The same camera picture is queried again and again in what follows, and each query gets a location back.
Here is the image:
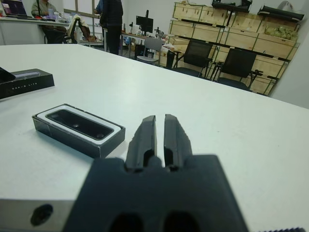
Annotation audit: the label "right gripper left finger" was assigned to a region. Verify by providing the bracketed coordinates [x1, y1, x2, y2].
[125, 115, 158, 171]

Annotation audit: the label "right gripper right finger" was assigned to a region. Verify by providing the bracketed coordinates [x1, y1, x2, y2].
[163, 113, 194, 171]

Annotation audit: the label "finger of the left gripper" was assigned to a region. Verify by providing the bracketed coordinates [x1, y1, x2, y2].
[0, 67, 16, 84]

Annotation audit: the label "black box lid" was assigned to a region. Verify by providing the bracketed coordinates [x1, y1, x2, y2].
[0, 69, 55, 100]

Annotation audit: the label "black bar-shaped camera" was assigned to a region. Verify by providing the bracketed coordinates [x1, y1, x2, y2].
[45, 109, 115, 142]

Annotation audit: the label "black box base white insert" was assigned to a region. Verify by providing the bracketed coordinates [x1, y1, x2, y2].
[32, 103, 126, 160]

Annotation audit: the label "white office desk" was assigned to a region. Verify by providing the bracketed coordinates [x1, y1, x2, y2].
[0, 16, 70, 45]

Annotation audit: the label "open laptop screen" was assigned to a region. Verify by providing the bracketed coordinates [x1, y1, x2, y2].
[0, 0, 27, 17]

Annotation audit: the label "seated person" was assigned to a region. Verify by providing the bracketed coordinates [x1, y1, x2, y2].
[31, 0, 70, 44]

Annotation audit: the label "black office swivel chair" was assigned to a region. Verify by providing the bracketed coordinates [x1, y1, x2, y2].
[64, 14, 82, 44]

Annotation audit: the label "brown coat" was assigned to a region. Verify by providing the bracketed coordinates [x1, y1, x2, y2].
[77, 20, 92, 41]

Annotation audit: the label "black mesh chair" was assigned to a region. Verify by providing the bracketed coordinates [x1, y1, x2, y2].
[217, 48, 258, 92]
[172, 38, 214, 79]

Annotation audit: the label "grey plastic chair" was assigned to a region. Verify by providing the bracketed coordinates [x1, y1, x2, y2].
[136, 37, 164, 65]

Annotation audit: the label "wooden crate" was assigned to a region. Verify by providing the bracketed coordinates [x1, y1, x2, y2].
[193, 24, 229, 44]
[251, 54, 287, 79]
[173, 1, 204, 23]
[250, 73, 277, 95]
[199, 5, 230, 27]
[225, 30, 259, 51]
[253, 33, 299, 60]
[169, 19, 196, 39]
[166, 35, 191, 53]
[229, 13, 263, 32]

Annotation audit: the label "standing person dark clothes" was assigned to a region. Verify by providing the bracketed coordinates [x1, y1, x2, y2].
[95, 0, 124, 56]

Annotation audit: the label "black computer monitor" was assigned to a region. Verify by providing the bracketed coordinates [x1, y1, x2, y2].
[136, 10, 154, 34]

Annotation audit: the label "long black bag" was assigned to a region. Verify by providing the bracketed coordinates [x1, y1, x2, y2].
[257, 1, 305, 23]
[211, 0, 252, 13]

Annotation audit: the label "green packing material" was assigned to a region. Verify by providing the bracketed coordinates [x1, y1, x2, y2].
[264, 25, 299, 39]

